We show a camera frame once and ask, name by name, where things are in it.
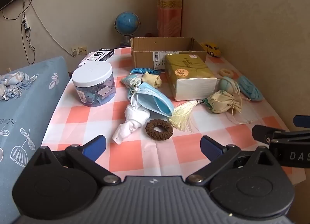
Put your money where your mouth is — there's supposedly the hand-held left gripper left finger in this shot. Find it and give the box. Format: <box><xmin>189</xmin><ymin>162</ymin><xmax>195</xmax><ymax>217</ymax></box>
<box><xmin>24</xmin><ymin>135</ymin><xmax>121</xmax><ymax>187</ymax></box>

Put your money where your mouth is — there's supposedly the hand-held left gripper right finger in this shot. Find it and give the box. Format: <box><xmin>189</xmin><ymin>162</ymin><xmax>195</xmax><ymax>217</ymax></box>
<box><xmin>185</xmin><ymin>135</ymin><xmax>284</xmax><ymax>187</ymax></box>

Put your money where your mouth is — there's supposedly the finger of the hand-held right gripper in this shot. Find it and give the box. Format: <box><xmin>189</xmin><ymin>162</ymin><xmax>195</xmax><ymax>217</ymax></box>
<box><xmin>252</xmin><ymin>125</ymin><xmax>310</xmax><ymax>146</ymax></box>
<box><xmin>293</xmin><ymin>115</ymin><xmax>310</xmax><ymax>126</ymax></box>

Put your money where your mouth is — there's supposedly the blue face mask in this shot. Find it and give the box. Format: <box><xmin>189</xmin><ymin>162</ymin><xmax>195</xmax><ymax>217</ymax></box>
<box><xmin>237</xmin><ymin>74</ymin><xmax>264</xmax><ymax>102</ymax></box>
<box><xmin>127</xmin><ymin>82</ymin><xmax>175</xmax><ymax>118</ymax></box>

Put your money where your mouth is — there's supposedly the brown cardboard box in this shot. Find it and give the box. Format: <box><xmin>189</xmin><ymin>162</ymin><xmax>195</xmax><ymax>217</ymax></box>
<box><xmin>130</xmin><ymin>37</ymin><xmax>208</xmax><ymax>72</ymax></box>

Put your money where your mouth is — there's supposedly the orange checkered tablecloth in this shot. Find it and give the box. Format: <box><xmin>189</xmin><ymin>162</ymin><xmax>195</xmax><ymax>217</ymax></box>
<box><xmin>41</xmin><ymin>47</ymin><xmax>306</xmax><ymax>186</ymax></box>

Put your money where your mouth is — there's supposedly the cream sachet with tassel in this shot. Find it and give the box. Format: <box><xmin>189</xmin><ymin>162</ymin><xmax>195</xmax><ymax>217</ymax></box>
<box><xmin>168</xmin><ymin>90</ymin><xmax>253</xmax><ymax>132</ymax></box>

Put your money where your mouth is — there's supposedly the knotted white cloth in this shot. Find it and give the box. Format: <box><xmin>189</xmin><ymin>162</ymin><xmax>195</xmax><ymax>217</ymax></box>
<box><xmin>112</xmin><ymin>104</ymin><xmax>149</xmax><ymax>145</ymax></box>

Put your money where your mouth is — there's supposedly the brown hair scrunchie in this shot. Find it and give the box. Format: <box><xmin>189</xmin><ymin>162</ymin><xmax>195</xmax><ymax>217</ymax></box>
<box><xmin>145</xmin><ymin>119</ymin><xmax>174</xmax><ymax>140</ymax></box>

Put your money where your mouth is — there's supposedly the teal round pouch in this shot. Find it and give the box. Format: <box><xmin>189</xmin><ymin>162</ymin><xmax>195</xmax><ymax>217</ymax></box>
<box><xmin>218</xmin><ymin>76</ymin><xmax>240</xmax><ymax>96</ymax></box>

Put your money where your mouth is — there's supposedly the clear jar with white lid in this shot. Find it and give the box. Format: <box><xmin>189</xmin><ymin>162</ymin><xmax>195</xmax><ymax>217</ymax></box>
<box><xmin>71</xmin><ymin>62</ymin><xmax>117</xmax><ymax>107</ymax></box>

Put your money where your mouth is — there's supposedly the cream hair scrunchie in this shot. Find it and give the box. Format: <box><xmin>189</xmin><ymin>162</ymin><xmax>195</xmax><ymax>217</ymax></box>
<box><xmin>219</xmin><ymin>68</ymin><xmax>234</xmax><ymax>78</ymax></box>

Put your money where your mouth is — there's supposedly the blue sachet with teal tassel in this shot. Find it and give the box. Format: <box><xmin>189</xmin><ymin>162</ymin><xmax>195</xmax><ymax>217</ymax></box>
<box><xmin>121</xmin><ymin>67</ymin><xmax>161</xmax><ymax>90</ymax></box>

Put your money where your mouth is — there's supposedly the blue floral bed cover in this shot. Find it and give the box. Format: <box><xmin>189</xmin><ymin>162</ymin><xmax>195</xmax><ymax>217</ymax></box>
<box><xmin>0</xmin><ymin>56</ymin><xmax>71</xmax><ymax>224</ymax></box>

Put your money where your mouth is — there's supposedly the gold tissue pack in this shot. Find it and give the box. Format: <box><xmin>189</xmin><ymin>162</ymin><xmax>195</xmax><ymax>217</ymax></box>
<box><xmin>165</xmin><ymin>54</ymin><xmax>218</xmax><ymax>101</ymax></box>

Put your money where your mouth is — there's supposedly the black and white pen box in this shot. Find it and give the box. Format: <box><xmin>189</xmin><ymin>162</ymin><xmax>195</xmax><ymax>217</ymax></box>
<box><xmin>78</xmin><ymin>48</ymin><xmax>115</xmax><ymax>68</ymax></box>

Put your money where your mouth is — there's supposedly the yellow toy car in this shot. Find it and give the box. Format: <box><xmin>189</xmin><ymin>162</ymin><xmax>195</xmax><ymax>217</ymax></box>
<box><xmin>201</xmin><ymin>42</ymin><xmax>222</xmax><ymax>57</ymax></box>

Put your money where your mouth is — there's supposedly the blue and white fringed scarf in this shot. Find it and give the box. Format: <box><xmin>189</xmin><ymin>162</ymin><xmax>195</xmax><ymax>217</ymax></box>
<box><xmin>0</xmin><ymin>71</ymin><xmax>39</xmax><ymax>101</ymax></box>

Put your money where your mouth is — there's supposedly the beige cardboard panel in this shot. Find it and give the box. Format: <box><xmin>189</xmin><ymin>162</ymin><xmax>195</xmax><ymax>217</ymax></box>
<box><xmin>182</xmin><ymin>0</ymin><xmax>310</xmax><ymax>186</ymax></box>

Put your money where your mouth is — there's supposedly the blue desk globe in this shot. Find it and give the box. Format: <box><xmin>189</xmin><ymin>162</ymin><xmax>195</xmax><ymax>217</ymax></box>
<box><xmin>114</xmin><ymin>12</ymin><xmax>141</xmax><ymax>45</ymax></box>

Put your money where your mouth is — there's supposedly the pink patterned curtain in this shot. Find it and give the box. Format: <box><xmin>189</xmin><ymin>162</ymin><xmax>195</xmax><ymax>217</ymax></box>
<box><xmin>156</xmin><ymin>0</ymin><xmax>183</xmax><ymax>38</ymax></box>

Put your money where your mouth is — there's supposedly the white cable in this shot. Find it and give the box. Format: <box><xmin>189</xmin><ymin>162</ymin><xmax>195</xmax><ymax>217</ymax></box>
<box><xmin>29</xmin><ymin>1</ymin><xmax>75</xmax><ymax>57</ymax></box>

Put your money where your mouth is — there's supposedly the white power strip with cables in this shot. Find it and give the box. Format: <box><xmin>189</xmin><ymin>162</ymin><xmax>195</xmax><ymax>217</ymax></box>
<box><xmin>2</xmin><ymin>0</ymin><xmax>35</xmax><ymax>64</ymax></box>

